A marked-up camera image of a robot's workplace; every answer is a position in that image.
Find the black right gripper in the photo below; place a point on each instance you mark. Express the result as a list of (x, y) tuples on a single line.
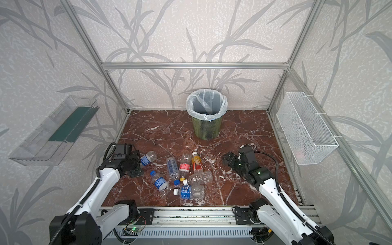
[(236, 162)]

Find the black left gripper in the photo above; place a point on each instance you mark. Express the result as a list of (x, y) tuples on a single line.
[(135, 165)]

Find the small bottle blue label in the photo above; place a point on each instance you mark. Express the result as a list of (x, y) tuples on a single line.
[(148, 158)]

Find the clear ribbed bottle blue cap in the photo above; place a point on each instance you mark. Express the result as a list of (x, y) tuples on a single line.
[(173, 170)]

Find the clear bottle white cap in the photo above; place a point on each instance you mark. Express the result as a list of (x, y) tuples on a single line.
[(199, 178)]

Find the clear bottle blue white label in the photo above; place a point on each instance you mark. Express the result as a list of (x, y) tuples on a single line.
[(190, 192)]

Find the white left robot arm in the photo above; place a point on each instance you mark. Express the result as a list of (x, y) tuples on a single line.
[(83, 224)]

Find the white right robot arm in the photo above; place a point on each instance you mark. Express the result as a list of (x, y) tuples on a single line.
[(276, 209)]

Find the white plastic bin liner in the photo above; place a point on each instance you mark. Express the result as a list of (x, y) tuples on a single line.
[(206, 104)]

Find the orange drink bottle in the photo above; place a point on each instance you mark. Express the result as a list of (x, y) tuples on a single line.
[(197, 163)]

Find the clear bottle red label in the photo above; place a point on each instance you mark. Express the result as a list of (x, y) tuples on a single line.
[(185, 166)]

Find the green circuit board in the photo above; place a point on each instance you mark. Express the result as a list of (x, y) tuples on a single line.
[(135, 231)]

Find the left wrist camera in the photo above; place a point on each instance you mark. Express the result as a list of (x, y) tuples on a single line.
[(122, 151)]

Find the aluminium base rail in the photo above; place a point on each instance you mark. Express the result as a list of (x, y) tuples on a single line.
[(192, 222)]

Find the white wire mesh basket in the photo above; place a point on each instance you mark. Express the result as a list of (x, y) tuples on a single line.
[(306, 132)]

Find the clear acrylic wall shelf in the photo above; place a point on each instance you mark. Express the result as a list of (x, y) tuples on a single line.
[(52, 140)]

